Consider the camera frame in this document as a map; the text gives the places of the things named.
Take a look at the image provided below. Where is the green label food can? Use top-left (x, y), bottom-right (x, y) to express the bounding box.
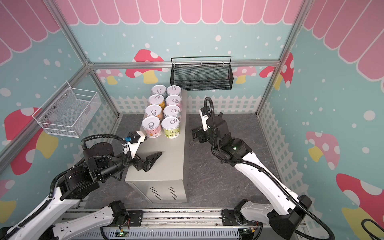
top-left (162, 117), bottom-right (181, 139)

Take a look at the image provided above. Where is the teal label floor can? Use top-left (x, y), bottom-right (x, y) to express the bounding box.
top-left (163, 105), bottom-right (181, 120)

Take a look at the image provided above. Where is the pink label food can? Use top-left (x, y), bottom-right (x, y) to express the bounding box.
top-left (142, 117), bottom-right (162, 139)

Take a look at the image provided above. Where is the white lid can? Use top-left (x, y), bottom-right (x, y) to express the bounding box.
top-left (165, 95), bottom-right (182, 109)

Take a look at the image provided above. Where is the red label food can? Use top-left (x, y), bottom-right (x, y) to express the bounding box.
top-left (145, 105), bottom-right (164, 121)

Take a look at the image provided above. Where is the teal brown label can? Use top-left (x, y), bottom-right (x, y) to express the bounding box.
top-left (167, 85), bottom-right (182, 97)

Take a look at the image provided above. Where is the yellow label food can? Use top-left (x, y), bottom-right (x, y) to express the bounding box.
top-left (148, 94), bottom-right (166, 109)

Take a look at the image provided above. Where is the teal label food can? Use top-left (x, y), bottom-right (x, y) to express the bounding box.
top-left (151, 85), bottom-right (167, 97)

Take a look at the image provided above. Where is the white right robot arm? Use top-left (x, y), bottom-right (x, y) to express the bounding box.
top-left (192, 97), bottom-right (335, 240)

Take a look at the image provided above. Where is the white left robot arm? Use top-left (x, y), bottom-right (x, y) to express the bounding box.
top-left (1, 131), bottom-right (147, 240)

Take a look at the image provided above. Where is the grey metal counter cabinet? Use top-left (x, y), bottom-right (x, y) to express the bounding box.
top-left (125, 91), bottom-right (191, 204)

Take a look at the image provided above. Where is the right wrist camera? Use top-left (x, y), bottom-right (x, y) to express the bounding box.
top-left (200, 107), bottom-right (213, 131)

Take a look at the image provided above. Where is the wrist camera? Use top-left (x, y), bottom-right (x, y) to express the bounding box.
top-left (200, 107), bottom-right (213, 131)
top-left (123, 131), bottom-right (146, 159)

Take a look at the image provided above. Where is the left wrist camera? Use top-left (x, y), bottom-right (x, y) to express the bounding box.
top-left (123, 131), bottom-right (146, 159)

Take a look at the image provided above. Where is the black mesh wall basket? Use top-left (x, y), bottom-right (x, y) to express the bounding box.
top-left (170, 56), bottom-right (234, 91)

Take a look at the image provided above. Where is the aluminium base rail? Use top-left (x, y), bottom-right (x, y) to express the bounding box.
top-left (56, 206), bottom-right (307, 238)

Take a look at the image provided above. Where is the white wire wall basket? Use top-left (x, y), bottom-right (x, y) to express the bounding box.
top-left (32, 82), bottom-right (102, 138)

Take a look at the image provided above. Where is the black cable bottom right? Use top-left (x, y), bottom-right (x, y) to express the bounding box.
top-left (360, 218), bottom-right (384, 240)

